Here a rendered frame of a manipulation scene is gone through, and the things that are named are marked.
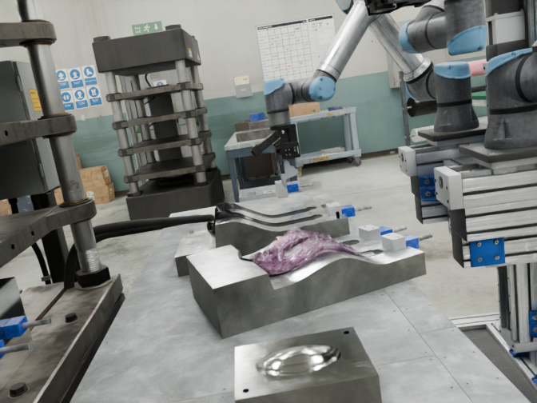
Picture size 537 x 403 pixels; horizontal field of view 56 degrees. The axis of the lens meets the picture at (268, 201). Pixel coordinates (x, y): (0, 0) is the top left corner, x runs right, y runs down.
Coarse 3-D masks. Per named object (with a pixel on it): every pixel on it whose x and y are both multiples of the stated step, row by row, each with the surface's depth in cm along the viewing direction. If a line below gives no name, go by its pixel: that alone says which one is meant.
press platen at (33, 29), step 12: (0, 24) 126; (12, 24) 128; (24, 24) 130; (36, 24) 133; (48, 24) 135; (0, 36) 126; (12, 36) 128; (24, 36) 130; (36, 36) 133; (48, 36) 135
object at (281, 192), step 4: (280, 180) 177; (276, 184) 173; (280, 184) 173; (288, 184) 174; (292, 184) 174; (296, 184) 174; (300, 184) 176; (304, 184) 176; (308, 184) 176; (312, 184) 176; (276, 188) 173; (280, 188) 173; (284, 188) 173; (288, 188) 174; (292, 188) 174; (296, 188) 174; (276, 192) 175; (280, 192) 174; (284, 192) 174; (288, 192) 174; (280, 196) 174; (284, 196) 174
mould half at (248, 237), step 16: (256, 208) 166; (288, 208) 166; (304, 208) 162; (320, 208) 157; (224, 224) 140; (240, 224) 140; (256, 224) 143; (304, 224) 143; (320, 224) 142; (336, 224) 142; (192, 240) 155; (208, 240) 152; (224, 240) 141; (240, 240) 141; (256, 240) 142; (272, 240) 142; (176, 256) 141
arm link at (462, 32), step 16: (448, 0) 101; (464, 0) 99; (480, 0) 99; (448, 16) 102; (464, 16) 99; (480, 16) 100; (432, 32) 107; (448, 32) 103; (464, 32) 100; (480, 32) 100; (448, 48) 104; (464, 48) 101; (480, 48) 101
